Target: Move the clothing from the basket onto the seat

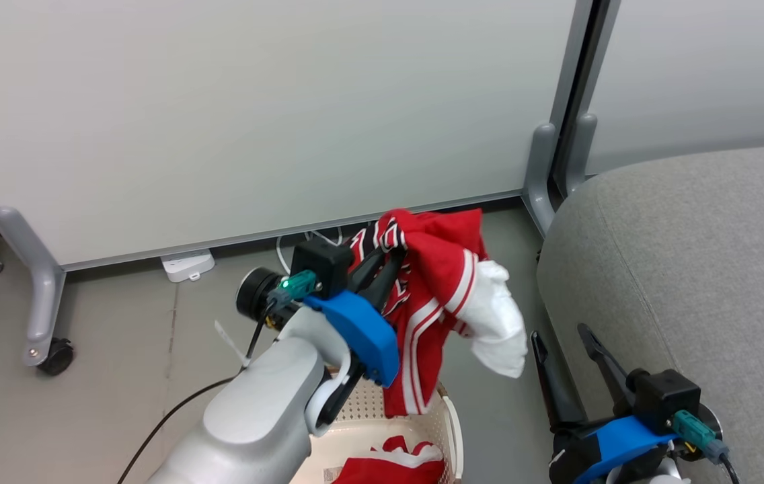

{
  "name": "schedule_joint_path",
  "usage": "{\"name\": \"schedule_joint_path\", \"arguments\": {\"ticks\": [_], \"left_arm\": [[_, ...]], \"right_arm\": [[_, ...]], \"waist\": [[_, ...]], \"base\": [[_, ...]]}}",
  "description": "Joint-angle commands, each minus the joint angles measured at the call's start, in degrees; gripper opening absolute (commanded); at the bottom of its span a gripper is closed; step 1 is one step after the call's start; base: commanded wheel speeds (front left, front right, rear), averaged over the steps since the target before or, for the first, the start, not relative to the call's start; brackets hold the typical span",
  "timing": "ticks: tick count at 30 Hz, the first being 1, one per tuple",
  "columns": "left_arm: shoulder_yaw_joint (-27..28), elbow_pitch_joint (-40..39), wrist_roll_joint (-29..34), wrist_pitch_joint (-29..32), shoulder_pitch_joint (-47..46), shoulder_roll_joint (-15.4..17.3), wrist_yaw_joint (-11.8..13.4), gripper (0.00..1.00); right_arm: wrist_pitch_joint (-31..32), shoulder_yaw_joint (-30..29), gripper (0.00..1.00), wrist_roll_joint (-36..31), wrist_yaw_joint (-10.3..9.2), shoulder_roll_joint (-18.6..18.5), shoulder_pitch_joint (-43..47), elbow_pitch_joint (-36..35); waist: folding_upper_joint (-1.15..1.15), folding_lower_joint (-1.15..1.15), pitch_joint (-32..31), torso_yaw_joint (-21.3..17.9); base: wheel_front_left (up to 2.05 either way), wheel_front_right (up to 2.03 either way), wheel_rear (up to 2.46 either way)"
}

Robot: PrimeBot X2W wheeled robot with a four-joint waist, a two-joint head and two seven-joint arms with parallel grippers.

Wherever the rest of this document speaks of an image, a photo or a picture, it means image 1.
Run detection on narrow white partition panel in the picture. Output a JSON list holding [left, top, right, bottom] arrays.
[[586, 0, 764, 177]]

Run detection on wide white partition panel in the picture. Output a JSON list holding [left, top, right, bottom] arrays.
[[0, 0, 579, 271]]

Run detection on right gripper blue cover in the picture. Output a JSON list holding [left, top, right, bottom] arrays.
[[531, 323, 687, 484]]

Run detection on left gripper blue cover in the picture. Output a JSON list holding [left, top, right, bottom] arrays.
[[301, 246, 410, 432]]

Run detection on red jersey white stripes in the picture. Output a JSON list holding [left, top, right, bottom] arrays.
[[348, 208, 490, 418]]

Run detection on black caster wheel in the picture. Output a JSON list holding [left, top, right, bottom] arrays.
[[37, 337, 75, 376]]

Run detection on red garment white trim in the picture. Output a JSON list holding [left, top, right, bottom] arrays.
[[332, 435, 447, 484]]

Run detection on green right camera plug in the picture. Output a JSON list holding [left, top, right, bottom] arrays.
[[671, 409, 730, 465]]

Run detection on green camera plug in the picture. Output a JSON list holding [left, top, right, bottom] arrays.
[[671, 409, 730, 465], [266, 270, 319, 307]]

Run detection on grey fabric sofa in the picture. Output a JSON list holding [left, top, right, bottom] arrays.
[[536, 140, 764, 484]]

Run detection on white cable tie strip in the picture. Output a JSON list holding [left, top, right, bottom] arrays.
[[213, 320, 250, 368]]

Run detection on cream perforated laundry basket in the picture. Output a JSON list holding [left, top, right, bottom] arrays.
[[288, 378, 465, 484]]

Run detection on green left camera plug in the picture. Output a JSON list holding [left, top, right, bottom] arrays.
[[266, 270, 319, 307]]

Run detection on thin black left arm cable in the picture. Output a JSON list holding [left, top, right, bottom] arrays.
[[116, 301, 275, 484]]

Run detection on coiled white power cable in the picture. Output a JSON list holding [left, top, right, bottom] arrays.
[[276, 227, 344, 274]]

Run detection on white power strip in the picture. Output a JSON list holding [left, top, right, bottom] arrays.
[[159, 249, 217, 284]]

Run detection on grey partition foot with caster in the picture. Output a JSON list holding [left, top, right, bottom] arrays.
[[0, 206, 67, 368]]

